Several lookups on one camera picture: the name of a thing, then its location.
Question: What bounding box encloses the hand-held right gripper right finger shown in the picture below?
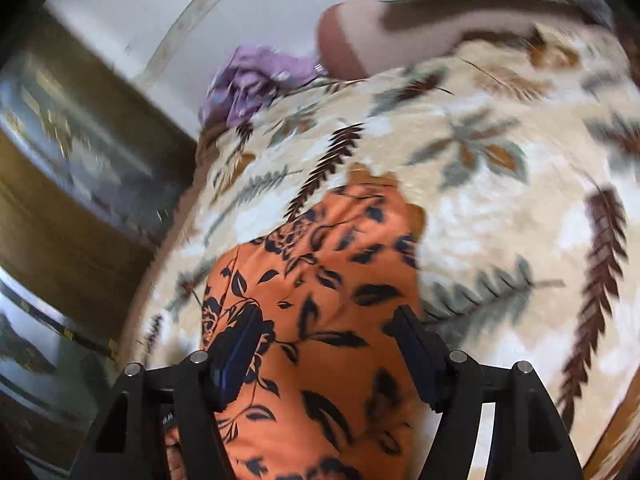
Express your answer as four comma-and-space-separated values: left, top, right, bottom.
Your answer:
382, 305, 586, 480

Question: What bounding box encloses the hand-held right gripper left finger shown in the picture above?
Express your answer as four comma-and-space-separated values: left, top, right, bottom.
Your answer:
70, 304, 263, 480

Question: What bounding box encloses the orange black floral garment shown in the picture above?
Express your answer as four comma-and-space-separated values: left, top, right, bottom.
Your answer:
165, 170, 428, 480

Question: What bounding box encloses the cream leaf-print blanket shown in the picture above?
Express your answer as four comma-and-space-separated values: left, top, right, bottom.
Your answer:
117, 22, 640, 480

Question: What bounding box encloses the wooden glass-door cabinet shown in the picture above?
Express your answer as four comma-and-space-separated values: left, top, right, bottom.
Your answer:
0, 10, 201, 480

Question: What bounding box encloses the purple crumpled cloth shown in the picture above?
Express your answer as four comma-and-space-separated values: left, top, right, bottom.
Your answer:
197, 45, 326, 128

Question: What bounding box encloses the brown bolster pillow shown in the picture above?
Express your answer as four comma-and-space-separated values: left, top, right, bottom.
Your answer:
317, 0, 601, 81

